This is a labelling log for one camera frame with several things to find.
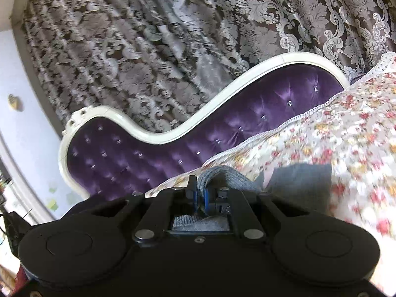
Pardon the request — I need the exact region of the grey argyle knit sweater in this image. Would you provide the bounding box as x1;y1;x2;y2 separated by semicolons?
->
171;164;334;233

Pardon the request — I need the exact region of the purple tufted white-framed headboard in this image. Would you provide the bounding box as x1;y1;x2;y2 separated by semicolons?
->
58;52;350;198

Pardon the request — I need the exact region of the floral bed sheet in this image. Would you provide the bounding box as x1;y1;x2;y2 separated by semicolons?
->
145;51;396;288

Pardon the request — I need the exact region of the brown silver damask curtain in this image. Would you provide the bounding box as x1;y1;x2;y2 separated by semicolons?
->
11;0;395;132

